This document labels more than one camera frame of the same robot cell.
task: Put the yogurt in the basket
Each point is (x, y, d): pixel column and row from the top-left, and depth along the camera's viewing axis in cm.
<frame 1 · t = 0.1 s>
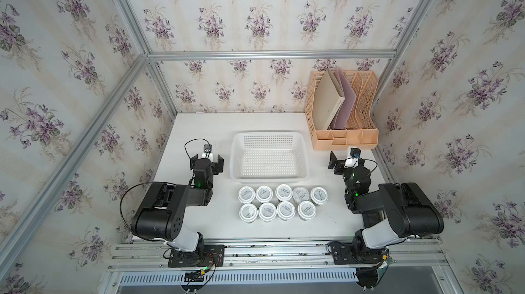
left hand: (209, 155, 92), fingers open
right hand: (345, 153, 90), fingers open
white perforated plastic basket: (269, 156, 103), on the table
peach plastic file organizer: (361, 132, 103), point 9 cm above the table
beige folder: (328, 98, 100), point 22 cm above the table
purple folder: (341, 117, 102), point 15 cm above the table
yogurt cup back row: (246, 194, 84), point 7 cm above the table
yogurt cup front row: (248, 212, 78), point 7 cm above the table
yogurt cup back row 2: (264, 194, 84), point 7 cm above the table
yogurt cup back row 3: (284, 192, 84), point 7 cm above the table
yogurt cup back row 4: (301, 194, 85), point 6 cm above the table
yogurt cup back row 5: (318, 196, 83), point 7 cm above the table
yogurt cup front row 2: (267, 212, 78), point 7 cm above the table
yogurt cup front row 3: (286, 210, 79), point 7 cm above the table
yogurt cup front row 4: (306, 210, 80), point 7 cm above the table

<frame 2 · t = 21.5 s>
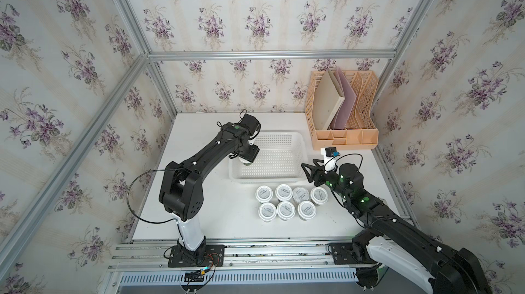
left hand: (249, 154, 88), fingers open
right hand: (310, 163, 79), fingers open
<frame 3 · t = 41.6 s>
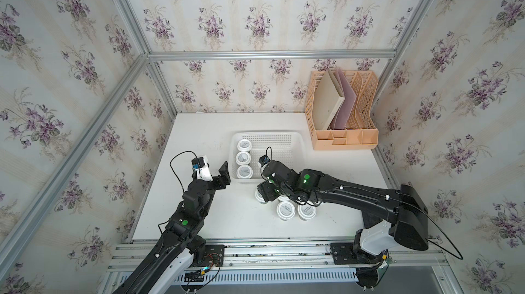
left hand: (221, 165, 76), fingers open
right hand: (266, 185, 77), fingers open
yogurt cup back row 2: (244, 171, 90), point 7 cm above the table
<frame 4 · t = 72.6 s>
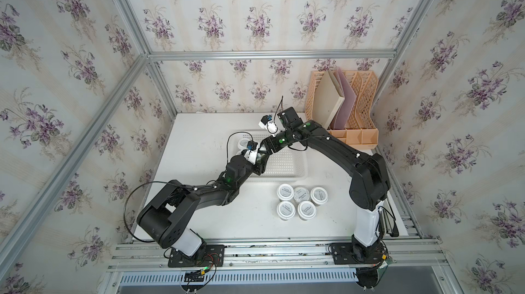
left hand: (265, 153, 86), fingers open
right hand: (264, 147, 85), fingers open
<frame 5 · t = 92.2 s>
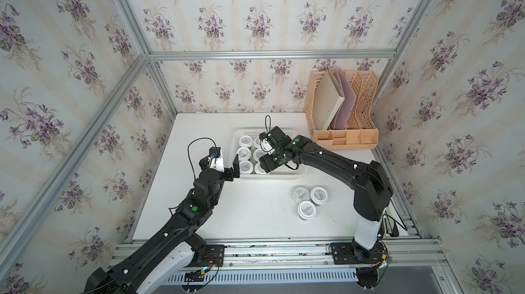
left hand: (228, 155, 76), fingers open
right hand: (269, 161, 86), fingers open
